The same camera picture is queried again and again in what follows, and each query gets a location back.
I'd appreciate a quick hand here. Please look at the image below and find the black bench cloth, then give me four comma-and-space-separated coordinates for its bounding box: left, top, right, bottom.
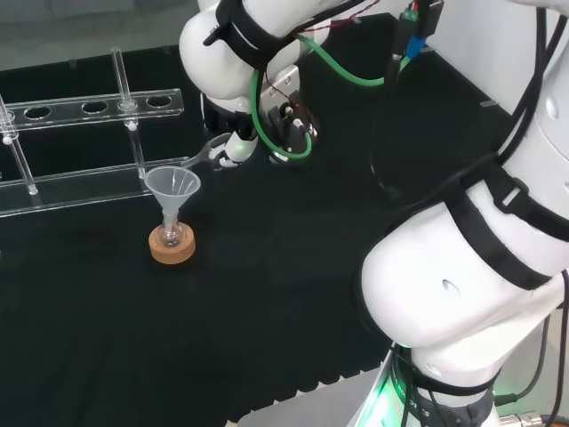
0, 12, 517, 427

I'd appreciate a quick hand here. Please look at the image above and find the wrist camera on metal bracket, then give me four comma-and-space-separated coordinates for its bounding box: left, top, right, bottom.
260, 65, 322, 166

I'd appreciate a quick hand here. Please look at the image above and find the small glass round-bottom flask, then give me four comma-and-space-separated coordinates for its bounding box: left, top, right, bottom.
159, 212, 184, 249

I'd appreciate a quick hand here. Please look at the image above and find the cork ring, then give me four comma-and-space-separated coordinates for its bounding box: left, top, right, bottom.
148, 223, 197, 264

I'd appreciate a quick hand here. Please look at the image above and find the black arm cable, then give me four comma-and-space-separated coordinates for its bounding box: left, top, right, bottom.
368, 0, 569, 210

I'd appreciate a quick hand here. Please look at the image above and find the green cable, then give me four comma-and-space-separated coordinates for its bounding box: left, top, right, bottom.
251, 34, 413, 162

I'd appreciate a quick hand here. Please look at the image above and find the blue cable connector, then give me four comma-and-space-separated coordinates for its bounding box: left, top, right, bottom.
405, 34, 429, 60

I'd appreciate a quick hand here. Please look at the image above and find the clear weighing funnel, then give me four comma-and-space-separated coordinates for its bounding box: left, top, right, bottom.
180, 134, 232, 173

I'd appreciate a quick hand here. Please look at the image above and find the clear acrylic funnel stand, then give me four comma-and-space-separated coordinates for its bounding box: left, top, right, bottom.
0, 46, 186, 220

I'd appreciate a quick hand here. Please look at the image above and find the translucent plastic funnel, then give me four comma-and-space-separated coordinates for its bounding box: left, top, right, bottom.
144, 165, 203, 226

